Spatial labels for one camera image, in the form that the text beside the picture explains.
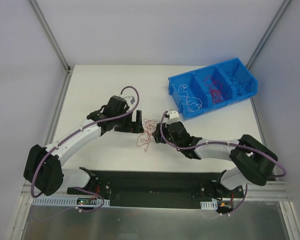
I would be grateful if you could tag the aluminium frame post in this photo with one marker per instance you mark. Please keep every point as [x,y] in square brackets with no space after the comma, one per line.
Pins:
[49,34]
[283,7]

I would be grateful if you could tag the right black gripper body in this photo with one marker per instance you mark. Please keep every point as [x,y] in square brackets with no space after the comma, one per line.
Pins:
[163,135]

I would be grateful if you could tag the blue divided plastic bin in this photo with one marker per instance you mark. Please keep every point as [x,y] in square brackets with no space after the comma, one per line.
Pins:
[209,88]

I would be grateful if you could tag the left white cable duct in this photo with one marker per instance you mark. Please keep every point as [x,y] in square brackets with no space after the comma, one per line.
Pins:
[59,201]

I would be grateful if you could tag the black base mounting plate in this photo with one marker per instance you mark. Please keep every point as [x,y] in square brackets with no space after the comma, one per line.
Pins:
[144,189]

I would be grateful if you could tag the right white cable duct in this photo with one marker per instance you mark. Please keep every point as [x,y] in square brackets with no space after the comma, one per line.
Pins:
[209,205]

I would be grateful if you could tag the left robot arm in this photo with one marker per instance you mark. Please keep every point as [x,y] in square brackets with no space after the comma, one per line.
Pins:
[44,167]

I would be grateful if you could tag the left aluminium frame post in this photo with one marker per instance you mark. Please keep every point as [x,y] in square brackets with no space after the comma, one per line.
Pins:
[49,34]

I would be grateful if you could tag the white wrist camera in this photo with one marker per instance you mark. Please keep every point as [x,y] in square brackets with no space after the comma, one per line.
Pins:
[130,100]
[171,116]

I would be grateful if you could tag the white cable duct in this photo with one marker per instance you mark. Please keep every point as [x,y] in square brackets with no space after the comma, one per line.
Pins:
[209,205]
[59,201]

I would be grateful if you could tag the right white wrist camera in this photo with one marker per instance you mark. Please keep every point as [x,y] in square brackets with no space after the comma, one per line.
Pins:
[171,116]

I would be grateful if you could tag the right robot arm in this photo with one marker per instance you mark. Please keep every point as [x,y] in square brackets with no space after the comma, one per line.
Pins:
[251,158]

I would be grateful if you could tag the right aluminium frame post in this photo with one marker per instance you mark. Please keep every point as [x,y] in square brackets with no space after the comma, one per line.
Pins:
[283,7]

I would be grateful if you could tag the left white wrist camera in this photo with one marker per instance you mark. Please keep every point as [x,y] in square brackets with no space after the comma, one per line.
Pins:
[130,100]

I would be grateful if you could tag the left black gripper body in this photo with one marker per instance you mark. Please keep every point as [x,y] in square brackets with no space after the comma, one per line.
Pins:
[129,125]

